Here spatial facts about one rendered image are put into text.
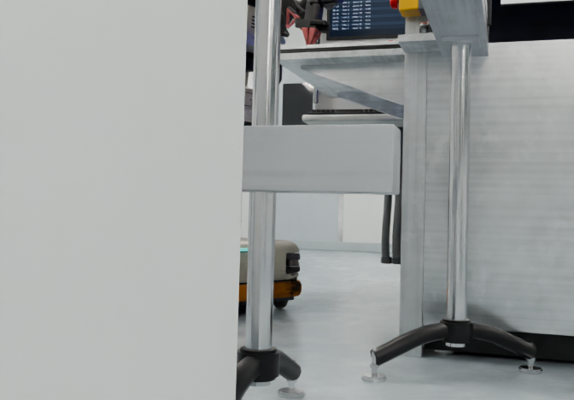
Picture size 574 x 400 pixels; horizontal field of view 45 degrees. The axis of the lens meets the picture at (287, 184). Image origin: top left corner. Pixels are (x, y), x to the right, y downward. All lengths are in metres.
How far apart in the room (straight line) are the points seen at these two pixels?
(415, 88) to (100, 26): 1.61
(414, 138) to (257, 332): 0.92
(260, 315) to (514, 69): 1.08
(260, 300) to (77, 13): 0.90
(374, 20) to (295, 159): 1.98
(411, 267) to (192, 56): 1.47
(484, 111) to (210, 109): 1.43
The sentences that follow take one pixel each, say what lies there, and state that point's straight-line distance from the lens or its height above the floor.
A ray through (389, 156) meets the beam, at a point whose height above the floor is 0.49.
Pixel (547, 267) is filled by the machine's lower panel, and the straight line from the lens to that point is 2.00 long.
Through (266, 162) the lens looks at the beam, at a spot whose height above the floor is 0.48.
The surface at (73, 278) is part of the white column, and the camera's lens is 0.47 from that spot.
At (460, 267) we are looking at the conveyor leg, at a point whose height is 0.27.
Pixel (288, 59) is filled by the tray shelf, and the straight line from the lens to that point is 2.16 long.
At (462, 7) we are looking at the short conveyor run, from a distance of 1.59.
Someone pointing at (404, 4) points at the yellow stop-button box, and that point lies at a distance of 2.01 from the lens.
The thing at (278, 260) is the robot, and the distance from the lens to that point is 2.81.
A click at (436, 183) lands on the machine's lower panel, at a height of 0.49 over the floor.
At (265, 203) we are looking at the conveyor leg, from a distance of 1.28.
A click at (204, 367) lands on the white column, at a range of 0.66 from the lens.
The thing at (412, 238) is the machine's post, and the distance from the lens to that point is 2.01.
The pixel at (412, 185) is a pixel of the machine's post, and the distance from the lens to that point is 2.01.
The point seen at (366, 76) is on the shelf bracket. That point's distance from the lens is 2.18.
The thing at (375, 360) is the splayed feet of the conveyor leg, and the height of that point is 0.05.
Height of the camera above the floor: 0.39
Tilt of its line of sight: 2 degrees up
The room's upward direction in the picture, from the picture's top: 2 degrees clockwise
